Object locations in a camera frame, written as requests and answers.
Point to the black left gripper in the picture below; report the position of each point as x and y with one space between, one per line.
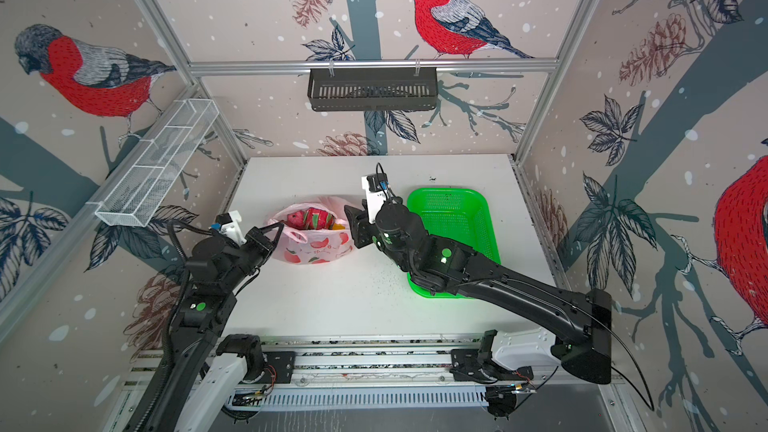
264 244

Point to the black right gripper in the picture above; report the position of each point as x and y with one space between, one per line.
360 226

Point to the pink plastic bag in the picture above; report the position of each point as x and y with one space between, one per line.
312 247

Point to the red dragon fruit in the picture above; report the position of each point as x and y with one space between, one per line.
311 218

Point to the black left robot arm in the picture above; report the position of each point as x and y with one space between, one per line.
201 365

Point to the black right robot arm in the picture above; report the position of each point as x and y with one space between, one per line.
580 322

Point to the green plastic basket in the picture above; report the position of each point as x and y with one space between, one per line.
458 214

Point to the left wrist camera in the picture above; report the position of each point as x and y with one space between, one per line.
229 225

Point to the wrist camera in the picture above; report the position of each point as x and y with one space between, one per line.
229 225
376 189

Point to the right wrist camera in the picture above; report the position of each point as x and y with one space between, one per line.
376 189

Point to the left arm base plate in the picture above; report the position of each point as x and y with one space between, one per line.
278 367

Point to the white wire mesh shelf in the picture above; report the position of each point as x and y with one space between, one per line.
141 190

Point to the black hanging wall basket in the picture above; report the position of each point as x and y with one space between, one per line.
373 89

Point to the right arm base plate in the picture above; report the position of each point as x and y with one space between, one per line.
476 365

